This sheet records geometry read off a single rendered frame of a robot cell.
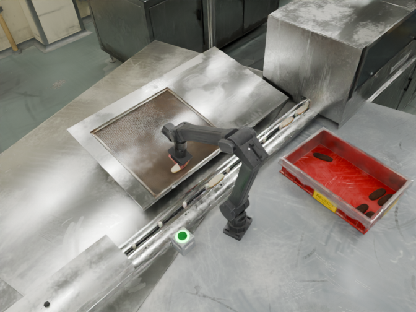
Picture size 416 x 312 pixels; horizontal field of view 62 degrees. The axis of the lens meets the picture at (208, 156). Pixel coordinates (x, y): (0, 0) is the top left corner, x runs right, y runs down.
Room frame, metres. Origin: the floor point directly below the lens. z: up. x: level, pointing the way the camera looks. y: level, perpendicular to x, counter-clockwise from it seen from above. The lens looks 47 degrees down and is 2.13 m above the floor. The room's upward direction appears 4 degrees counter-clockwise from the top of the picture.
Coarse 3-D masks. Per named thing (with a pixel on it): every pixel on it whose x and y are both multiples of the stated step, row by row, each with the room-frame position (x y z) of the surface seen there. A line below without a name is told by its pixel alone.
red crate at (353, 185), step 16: (320, 144) 1.25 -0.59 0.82; (304, 160) 1.15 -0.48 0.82; (320, 160) 1.14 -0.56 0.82; (336, 160) 1.13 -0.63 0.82; (288, 176) 1.04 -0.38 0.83; (320, 176) 1.04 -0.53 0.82; (336, 176) 1.03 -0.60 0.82; (352, 176) 1.03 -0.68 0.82; (368, 176) 1.02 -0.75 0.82; (336, 192) 0.94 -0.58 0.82; (352, 192) 0.94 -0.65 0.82; (368, 192) 0.93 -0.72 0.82; (368, 208) 0.85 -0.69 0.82; (352, 224) 0.76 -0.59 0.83
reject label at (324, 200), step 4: (316, 192) 0.91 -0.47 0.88; (316, 196) 0.91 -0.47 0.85; (320, 196) 0.89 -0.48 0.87; (320, 200) 0.89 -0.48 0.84; (324, 200) 0.87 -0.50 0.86; (324, 204) 0.87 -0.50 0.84; (328, 204) 0.86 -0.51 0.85; (328, 208) 0.85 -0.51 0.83; (332, 208) 0.84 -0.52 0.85; (336, 208) 0.83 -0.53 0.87
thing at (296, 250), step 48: (288, 144) 1.27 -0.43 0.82; (384, 144) 1.23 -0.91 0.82; (288, 192) 0.96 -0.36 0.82; (240, 240) 0.73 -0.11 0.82; (288, 240) 0.72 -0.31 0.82; (336, 240) 0.70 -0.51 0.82; (384, 240) 0.69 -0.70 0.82; (192, 288) 0.54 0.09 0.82; (240, 288) 0.53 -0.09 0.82; (288, 288) 0.52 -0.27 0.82; (336, 288) 0.51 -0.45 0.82; (384, 288) 0.49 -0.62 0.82
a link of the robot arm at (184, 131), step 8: (176, 128) 1.04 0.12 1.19; (184, 128) 1.01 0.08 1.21; (192, 128) 0.98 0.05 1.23; (200, 128) 0.95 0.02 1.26; (208, 128) 0.93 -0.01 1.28; (216, 128) 0.90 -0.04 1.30; (224, 128) 0.89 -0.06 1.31; (232, 128) 0.86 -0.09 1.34; (240, 128) 0.85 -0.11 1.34; (176, 136) 1.03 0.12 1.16; (184, 136) 0.99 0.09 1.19; (192, 136) 0.96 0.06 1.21; (200, 136) 0.92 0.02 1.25; (208, 136) 0.89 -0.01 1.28; (216, 136) 0.86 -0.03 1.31; (224, 136) 0.82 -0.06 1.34; (216, 144) 0.86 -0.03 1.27; (224, 144) 0.78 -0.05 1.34; (232, 144) 0.77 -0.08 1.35; (232, 152) 0.75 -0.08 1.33
